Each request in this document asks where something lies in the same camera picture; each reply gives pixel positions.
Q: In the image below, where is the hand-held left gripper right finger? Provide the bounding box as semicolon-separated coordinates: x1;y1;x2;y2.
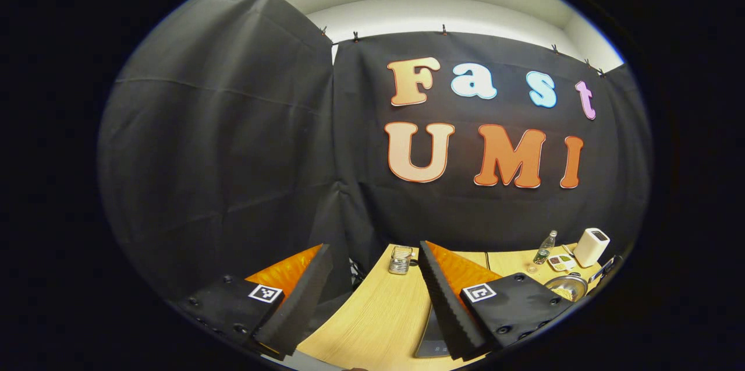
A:
418;240;574;361

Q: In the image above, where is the black induction cooktop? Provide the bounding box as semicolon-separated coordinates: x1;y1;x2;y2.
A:
414;306;453;359

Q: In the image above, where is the white divided bean dish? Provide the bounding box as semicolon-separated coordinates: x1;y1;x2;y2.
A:
548;253;577;273

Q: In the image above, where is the clear plastic bottle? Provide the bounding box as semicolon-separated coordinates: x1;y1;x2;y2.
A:
533;230;558;266

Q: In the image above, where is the white box-shaped appliance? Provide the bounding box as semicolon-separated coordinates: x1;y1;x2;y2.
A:
573;228;611;268

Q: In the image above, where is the silver pot with black handles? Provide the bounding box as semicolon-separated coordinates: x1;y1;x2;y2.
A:
544;272;588;303

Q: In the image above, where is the black clamp stand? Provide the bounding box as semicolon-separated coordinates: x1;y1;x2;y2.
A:
588;255;623;284

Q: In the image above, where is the black backdrop cloth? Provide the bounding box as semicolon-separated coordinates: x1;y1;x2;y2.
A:
98;0;652;302

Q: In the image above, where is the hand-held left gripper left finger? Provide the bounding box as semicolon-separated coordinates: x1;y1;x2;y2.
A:
178;243;334;360

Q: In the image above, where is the small wire basket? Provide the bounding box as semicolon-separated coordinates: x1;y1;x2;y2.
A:
388;246;414;275

